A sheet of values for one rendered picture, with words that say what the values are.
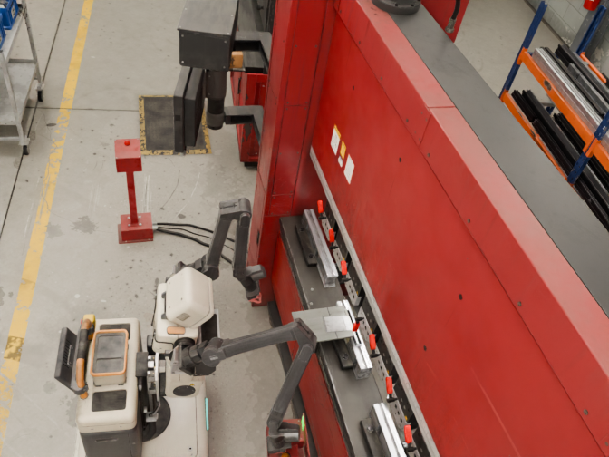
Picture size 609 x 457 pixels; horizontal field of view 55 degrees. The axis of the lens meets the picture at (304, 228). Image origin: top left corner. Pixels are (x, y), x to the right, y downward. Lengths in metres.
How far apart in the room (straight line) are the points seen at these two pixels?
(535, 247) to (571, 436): 0.44
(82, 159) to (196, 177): 0.94
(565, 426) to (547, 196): 0.60
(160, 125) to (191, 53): 2.63
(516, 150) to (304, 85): 1.32
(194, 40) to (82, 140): 2.68
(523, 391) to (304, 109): 1.81
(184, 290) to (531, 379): 1.36
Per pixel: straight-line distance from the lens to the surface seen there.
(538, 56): 4.56
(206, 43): 2.85
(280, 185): 3.24
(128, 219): 4.42
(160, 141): 5.28
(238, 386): 3.72
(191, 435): 3.27
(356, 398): 2.78
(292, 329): 2.23
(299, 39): 2.73
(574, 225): 1.66
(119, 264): 4.31
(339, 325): 2.81
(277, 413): 2.43
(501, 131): 1.89
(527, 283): 1.52
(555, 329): 1.47
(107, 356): 2.78
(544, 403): 1.59
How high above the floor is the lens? 3.26
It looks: 45 degrees down
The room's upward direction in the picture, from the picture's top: 12 degrees clockwise
